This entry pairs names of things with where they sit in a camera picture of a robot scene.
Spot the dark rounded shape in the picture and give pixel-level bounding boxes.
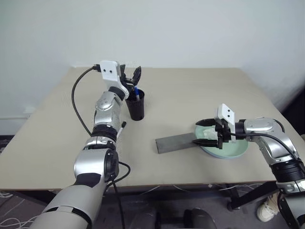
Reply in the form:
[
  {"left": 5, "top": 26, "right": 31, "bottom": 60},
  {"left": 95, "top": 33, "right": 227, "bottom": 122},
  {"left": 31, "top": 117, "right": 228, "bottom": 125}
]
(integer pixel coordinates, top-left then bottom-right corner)
[{"left": 184, "top": 207, "right": 216, "bottom": 229}]

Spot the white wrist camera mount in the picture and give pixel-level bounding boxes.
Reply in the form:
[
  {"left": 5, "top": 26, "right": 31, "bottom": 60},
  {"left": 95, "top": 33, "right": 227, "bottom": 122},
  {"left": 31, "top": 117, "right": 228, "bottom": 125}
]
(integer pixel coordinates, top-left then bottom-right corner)
[
  {"left": 214, "top": 103, "right": 237, "bottom": 144},
  {"left": 99, "top": 60, "right": 130, "bottom": 99}
]

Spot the black table leg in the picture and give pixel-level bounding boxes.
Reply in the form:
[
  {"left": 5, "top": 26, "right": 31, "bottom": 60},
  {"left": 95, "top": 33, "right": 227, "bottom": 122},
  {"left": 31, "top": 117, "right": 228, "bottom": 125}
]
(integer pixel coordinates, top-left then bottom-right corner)
[{"left": 228, "top": 182, "right": 278, "bottom": 211}]

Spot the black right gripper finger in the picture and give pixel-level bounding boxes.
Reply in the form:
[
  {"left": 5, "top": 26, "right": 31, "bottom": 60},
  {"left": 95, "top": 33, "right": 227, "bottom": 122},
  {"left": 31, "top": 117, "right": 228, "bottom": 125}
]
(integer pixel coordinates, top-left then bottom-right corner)
[
  {"left": 195, "top": 118, "right": 216, "bottom": 127},
  {"left": 191, "top": 139, "right": 219, "bottom": 148}
]

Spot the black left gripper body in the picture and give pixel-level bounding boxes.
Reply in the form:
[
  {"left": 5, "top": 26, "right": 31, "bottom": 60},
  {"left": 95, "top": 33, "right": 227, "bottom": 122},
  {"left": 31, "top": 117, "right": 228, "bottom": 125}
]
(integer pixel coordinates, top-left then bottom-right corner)
[{"left": 120, "top": 71, "right": 135, "bottom": 93}]

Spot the white tissue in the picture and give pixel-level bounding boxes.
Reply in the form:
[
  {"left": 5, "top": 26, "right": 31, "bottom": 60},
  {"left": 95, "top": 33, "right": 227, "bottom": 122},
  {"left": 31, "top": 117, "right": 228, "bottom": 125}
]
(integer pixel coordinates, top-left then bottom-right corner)
[{"left": 202, "top": 128, "right": 220, "bottom": 142}]

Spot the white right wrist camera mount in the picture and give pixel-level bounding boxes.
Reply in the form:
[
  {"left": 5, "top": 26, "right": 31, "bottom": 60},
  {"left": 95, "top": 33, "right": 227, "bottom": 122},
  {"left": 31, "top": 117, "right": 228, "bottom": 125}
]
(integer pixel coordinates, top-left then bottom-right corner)
[{"left": 214, "top": 103, "right": 237, "bottom": 144}]

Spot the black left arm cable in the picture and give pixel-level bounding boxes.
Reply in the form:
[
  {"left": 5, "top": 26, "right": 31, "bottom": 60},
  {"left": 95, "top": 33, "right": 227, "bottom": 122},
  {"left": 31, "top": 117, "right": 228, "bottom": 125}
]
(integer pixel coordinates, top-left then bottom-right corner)
[{"left": 71, "top": 63, "right": 132, "bottom": 229}]

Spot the white shoe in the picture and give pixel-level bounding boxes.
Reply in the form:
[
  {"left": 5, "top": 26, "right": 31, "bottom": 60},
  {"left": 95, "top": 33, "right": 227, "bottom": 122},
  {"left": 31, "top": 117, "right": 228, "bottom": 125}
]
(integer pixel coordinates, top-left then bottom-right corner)
[{"left": 256, "top": 194, "right": 281, "bottom": 223}]

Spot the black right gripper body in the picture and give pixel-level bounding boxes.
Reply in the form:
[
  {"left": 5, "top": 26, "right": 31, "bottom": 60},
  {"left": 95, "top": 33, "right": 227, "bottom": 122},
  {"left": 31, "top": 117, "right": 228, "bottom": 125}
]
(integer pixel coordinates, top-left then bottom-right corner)
[{"left": 213, "top": 118, "right": 232, "bottom": 150}]

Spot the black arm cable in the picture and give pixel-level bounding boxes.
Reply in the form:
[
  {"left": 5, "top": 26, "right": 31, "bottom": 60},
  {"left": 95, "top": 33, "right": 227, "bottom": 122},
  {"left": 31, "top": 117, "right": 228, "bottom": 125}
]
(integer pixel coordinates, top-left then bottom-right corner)
[
  {"left": 71, "top": 63, "right": 132, "bottom": 229},
  {"left": 228, "top": 132, "right": 305, "bottom": 173}
]

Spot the black pen cup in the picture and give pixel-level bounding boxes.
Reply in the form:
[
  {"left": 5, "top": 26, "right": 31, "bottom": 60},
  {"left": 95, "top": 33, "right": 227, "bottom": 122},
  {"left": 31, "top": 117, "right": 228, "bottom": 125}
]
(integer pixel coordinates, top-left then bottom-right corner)
[{"left": 124, "top": 87, "right": 146, "bottom": 121}]

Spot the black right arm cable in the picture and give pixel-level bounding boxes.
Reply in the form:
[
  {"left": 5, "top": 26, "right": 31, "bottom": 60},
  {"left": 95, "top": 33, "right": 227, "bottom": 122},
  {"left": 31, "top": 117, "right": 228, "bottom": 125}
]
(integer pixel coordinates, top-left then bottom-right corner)
[{"left": 228, "top": 132, "right": 305, "bottom": 173}]

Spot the white marker with black cap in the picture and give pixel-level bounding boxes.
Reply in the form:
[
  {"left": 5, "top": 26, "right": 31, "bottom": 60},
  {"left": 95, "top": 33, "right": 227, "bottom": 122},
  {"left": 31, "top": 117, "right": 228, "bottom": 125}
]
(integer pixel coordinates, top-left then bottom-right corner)
[{"left": 115, "top": 121, "right": 127, "bottom": 140}]

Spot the grey glasses case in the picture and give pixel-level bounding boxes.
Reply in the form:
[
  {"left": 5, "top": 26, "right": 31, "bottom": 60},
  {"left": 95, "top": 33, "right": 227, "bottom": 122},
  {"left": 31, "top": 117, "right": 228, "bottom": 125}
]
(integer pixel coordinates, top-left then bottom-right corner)
[{"left": 155, "top": 132, "right": 200, "bottom": 155}]

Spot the pale round plate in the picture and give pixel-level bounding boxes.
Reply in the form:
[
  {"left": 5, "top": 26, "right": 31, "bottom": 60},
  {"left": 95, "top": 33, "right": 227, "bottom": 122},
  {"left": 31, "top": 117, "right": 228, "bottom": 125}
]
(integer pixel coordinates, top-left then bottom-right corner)
[{"left": 194, "top": 124, "right": 249, "bottom": 160}]

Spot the white floor cable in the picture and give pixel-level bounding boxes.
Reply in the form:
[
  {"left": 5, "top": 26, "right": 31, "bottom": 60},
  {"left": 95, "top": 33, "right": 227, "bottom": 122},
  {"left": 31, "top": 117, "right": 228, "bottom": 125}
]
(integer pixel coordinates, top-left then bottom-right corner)
[
  {"left": 139, "top": 183, "right": 264, "bottom": 196},
  {"left": 0, "top": 190, "right": 36, "bottom": 228}
]

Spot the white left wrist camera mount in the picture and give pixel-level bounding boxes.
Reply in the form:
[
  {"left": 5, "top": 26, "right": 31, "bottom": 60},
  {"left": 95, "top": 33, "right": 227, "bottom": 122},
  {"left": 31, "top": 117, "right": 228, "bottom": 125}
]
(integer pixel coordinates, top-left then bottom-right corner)
[{"left": 99, "top": 60, "right": 130, "bottom": 99}]

